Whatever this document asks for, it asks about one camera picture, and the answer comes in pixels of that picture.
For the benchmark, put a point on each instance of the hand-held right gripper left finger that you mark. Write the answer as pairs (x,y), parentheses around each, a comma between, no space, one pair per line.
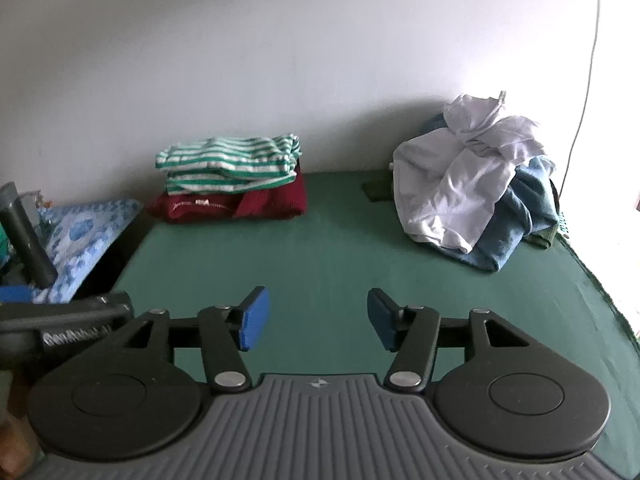
(252,320)

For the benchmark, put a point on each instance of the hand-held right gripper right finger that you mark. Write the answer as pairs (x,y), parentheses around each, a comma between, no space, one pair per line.
(380,317)

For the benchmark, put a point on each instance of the white shirt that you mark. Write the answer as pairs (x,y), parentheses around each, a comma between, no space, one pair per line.
(450,185)

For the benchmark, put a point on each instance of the dark grey cylinder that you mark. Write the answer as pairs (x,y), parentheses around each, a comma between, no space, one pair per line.
(27,240)

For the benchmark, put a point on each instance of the blue patterned pillow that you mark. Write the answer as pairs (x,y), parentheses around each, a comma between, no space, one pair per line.
(85,232)

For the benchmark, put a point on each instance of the green and white cloth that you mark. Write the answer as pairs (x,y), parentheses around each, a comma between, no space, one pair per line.
(3,245)

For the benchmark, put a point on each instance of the dark red folded garment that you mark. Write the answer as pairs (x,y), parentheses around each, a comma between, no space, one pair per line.
(270,202)

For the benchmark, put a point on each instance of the green striped folded shirt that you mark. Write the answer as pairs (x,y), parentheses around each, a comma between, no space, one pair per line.
(225,162)

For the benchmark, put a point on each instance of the blue towel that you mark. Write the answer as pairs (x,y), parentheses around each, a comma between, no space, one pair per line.
(520,210)

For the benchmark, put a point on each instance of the olive green cloth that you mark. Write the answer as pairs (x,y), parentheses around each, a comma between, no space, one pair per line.
(542,237)

